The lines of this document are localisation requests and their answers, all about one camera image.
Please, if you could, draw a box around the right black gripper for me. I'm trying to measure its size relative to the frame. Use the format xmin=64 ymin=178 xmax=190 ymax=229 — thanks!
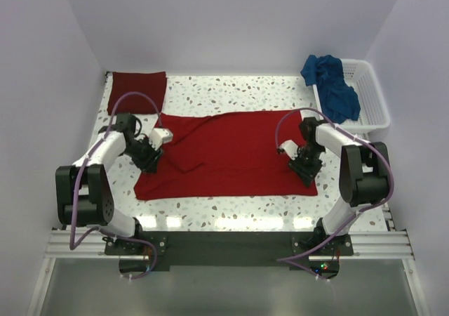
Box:
xmin=287 ymin=143 xmax=325 ymax=187

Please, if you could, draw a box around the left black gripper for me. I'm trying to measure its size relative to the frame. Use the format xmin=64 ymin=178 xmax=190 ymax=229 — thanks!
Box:
xmin=123 ymin=136 xmax=163 ymax=173

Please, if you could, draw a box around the red t shirt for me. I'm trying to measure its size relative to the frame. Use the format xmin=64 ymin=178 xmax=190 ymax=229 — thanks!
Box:
xmin=134 ymin=110 xmax=318 ymax=201

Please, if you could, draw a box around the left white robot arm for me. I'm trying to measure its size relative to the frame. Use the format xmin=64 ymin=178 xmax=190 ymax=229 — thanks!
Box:
xmin=55 ymin=113 xmax=173 ymax=254

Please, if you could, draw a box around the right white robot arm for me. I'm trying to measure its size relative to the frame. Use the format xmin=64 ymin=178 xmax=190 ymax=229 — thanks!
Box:
xmin=278 ymin=117 xmax=393 ymax=255

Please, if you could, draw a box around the blue t shirt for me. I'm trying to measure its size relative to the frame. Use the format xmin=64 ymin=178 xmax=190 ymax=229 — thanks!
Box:
xmin=300 ymin=55 xmax=361 ymax=124

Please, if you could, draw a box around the folded dark red shirt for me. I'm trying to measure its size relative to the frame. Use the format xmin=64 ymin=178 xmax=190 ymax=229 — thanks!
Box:
xmin=107 ymin=71 xmax=168 ymax=117

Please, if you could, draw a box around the white plastic basket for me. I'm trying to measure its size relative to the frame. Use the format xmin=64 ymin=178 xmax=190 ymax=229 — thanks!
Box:
xmin=311 ymin=58 xmax=391 ymax=133

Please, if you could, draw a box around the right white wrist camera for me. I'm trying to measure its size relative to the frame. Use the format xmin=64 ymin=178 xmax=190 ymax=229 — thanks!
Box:
xmin=277 ymin=140 xmax=299 ymax=160

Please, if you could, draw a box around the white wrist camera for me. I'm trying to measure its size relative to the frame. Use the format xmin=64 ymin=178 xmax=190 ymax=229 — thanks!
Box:
xmin=277 ymin=140 xmax=299 ymax=160
xmin=148 ymin=128 xmax=173 ymax=150

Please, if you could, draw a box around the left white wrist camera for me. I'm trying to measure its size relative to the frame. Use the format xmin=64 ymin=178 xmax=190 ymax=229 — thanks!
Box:
xmin=148 ymin=128 xmax=173 ymax=150

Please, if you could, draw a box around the aluminium rail frame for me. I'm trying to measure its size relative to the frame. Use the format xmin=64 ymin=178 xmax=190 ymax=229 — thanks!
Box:
xmin=26 ymin=203 xmax=431 ymax=316

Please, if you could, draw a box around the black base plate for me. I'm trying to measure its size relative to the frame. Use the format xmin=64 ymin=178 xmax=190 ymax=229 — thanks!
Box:
xmin=103 ymin=232 xmax=354 ymax=278

